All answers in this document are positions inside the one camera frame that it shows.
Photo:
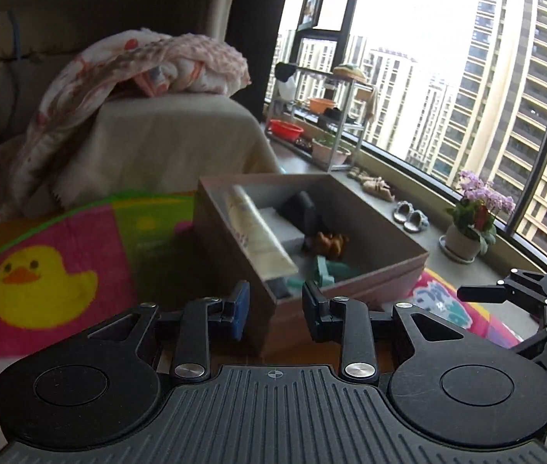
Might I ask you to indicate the pink cardboard box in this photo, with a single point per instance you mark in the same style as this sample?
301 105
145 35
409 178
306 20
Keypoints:
225 251

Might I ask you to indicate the white cream tube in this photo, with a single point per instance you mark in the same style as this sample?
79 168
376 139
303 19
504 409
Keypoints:
259 237

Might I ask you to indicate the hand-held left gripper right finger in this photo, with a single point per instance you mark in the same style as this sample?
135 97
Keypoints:
313 312

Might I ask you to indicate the red plastic basin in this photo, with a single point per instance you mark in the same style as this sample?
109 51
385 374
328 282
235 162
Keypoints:
285 130

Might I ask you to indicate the orange plastic basin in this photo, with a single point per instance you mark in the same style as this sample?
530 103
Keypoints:
321 105

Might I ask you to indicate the potted pink flower plant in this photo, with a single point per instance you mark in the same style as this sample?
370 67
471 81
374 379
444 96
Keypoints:
461 244

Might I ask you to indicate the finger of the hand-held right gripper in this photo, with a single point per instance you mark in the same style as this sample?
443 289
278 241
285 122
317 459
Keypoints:
483 292
536 345

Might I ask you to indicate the green plastic piece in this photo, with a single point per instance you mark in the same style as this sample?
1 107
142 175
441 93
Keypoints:
348 270

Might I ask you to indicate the teal plastic bottle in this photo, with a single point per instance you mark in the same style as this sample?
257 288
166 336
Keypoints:
324 270

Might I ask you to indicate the colourful play mat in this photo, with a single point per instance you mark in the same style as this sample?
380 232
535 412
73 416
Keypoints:
60 232

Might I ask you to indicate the beige covered sofa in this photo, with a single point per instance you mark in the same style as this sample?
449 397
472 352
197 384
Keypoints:
167 140

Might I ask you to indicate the brown toy bear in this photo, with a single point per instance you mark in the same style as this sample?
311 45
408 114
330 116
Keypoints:
331 244

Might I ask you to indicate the black curved plastic object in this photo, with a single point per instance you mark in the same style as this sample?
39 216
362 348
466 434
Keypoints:
302 212

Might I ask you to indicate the black window frame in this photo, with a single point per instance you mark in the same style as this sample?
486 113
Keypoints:
544 261

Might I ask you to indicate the grey slipper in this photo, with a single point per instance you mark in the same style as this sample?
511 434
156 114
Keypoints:
403 212
418 222

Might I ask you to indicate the pair of beige shoes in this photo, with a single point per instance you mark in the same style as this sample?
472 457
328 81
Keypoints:
375 186

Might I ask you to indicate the black cloth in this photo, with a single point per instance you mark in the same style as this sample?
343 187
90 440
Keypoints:
285 71

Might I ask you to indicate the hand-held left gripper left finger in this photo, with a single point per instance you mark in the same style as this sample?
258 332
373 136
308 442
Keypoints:
240 312

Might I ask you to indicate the metal storage rack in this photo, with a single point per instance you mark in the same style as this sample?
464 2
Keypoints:
350 101

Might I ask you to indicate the pink printed blanket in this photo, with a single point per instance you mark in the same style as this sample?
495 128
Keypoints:
85 87

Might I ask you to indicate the potted green plant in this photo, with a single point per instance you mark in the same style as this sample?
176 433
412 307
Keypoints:
329 152

